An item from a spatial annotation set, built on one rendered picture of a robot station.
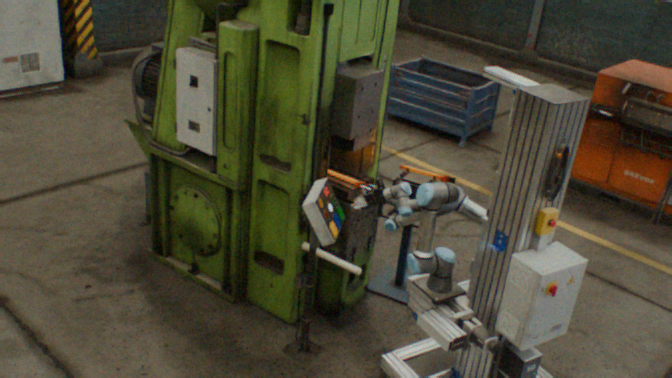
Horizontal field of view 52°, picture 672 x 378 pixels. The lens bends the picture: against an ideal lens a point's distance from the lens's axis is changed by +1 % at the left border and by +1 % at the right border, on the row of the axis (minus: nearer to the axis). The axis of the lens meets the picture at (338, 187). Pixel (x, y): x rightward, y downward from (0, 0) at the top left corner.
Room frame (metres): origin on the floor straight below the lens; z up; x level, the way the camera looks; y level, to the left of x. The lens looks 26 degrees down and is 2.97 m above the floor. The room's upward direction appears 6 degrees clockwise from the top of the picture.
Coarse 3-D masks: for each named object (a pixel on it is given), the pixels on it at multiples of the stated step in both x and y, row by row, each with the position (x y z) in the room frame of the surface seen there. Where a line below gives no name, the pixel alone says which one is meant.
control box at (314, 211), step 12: (324, 180) 3.67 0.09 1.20; (312, 192) 3.55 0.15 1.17; (324, 192) 3.57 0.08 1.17; (312, 204) 3.38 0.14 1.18; (324, 204) 3.49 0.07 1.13; (336, 204) 3.65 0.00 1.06; (312, 216) 3.38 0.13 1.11; (324, 216) 3.41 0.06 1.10; (324, 228) 3.37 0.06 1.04; (324, 240) 3.37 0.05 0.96
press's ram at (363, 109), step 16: (352, 64) 4.24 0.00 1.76; (352, 80) 3.96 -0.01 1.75; (368, 80) 4.05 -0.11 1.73; (336, 96) 4.01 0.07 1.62; (352, 96) 3.95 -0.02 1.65; (368, 96) 4.07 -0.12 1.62; (336, 112) 4.01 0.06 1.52; (352, 112) 3.94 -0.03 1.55; (368, 112) 4.09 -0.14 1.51; (336, 128) 4.00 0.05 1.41; (352, 128) 3.95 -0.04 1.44; (368, 128) 4.11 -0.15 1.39
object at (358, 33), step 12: (348, 0) 4.06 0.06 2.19; (360, 0) 4.17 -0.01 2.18; (372, 0) 4.28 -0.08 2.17; (348, 12) 4.07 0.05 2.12; (360, 12) 4.17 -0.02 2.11; (372, 12) 4.29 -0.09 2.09; (348, 24) 4.08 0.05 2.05; (360, 24) 4.18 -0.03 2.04; (372, 24) 4.31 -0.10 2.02; (348, 36) 4.09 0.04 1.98; (360, 36) 4.19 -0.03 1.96; (372, 36) 4.32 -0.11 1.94; (348, 48) 4.09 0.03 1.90; (360, 48) 4.20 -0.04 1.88; (372, 48) 4.32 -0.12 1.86
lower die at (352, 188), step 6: (330, 168) 4.30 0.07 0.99; (330, 174) 4.19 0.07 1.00; (342, 174) 4.23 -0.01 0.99; (330, 180) 4.12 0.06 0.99; (336, 180) 4.13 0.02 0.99; (342, 180) 4.13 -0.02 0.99; (360, 180) 4.16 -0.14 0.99; (336, 186) 4.06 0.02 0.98; (348, 186) 4.05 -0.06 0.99; (354, 186) 4.06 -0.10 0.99; (336, 192) 4.03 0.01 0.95; (342, 192) 4.01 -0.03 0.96; (348, 192) 3.99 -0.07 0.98; (354, 192) 4.04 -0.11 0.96; (360, 192) 4.11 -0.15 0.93; (348, 198) 3.99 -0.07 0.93
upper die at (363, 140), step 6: (336, 138) 4.06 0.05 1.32; (342, 138) 4.03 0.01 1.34; (360, 138) 4.04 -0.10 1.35; (366, 138) 4.10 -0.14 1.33; (336, 144) 4.06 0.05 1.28; (342, 144) 4.03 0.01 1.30; (348, 144) 4.00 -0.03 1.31; (354, 144) 3.99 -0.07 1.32; (360, 144) 4.05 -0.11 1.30; (366, 144) 4.11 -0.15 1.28; (354, 150) 3.99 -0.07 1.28
